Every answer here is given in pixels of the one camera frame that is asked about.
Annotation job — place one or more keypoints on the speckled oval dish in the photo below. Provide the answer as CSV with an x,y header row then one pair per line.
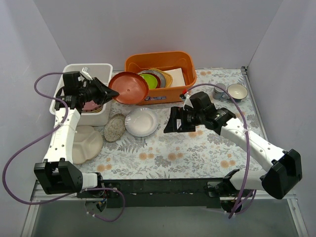
x,y
115,128

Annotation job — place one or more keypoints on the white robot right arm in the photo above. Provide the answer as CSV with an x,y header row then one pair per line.
x,y
282,170

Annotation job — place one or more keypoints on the lime green plate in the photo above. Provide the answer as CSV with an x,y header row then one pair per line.
x,y
150,80

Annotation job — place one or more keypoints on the floral table mat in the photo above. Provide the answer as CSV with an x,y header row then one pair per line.
x,y
199,154

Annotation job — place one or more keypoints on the orange plastic bin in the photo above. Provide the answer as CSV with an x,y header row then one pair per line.
x,y
163,61

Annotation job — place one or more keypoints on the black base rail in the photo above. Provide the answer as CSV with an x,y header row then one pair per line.
x,y
172,192

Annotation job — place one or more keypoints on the grey rimmed plate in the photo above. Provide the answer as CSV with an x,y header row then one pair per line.
x,y
151,73

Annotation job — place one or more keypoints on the cream divided plate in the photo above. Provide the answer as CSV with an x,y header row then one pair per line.
x,y
87,144

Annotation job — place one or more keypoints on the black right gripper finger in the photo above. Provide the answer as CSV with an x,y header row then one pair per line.
x,y
185,128
172,122

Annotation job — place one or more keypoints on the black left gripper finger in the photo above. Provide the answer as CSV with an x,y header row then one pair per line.
x,y
103,99
102,90

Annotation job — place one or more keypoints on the green rimmed bowl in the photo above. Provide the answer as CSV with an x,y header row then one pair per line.
x,y
238,92

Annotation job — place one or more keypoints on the red round plate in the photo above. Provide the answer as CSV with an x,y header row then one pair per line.
x,y
132,88

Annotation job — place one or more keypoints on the pink polka dot plate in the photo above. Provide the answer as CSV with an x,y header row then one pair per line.
x,y
90,107

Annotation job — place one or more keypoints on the white square plate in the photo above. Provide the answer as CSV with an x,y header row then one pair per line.
x,y
177,77

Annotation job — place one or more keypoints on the white round plate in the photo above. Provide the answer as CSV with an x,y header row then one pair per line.
x,y
141,122

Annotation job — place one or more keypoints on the white plastic bin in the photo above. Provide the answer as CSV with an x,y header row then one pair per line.
x,y
98,116

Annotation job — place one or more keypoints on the yellow woven basket plate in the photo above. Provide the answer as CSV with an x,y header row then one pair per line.
x,y
166,79

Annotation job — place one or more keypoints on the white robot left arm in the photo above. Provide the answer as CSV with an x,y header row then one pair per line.
x,y
57,173

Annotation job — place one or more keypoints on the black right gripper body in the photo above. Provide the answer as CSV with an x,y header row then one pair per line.
x,y
181,119

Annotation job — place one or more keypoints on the small patterned mug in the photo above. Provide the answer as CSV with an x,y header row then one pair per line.
x,y
219,91

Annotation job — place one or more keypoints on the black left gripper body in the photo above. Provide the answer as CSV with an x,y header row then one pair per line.
x,y
99,89

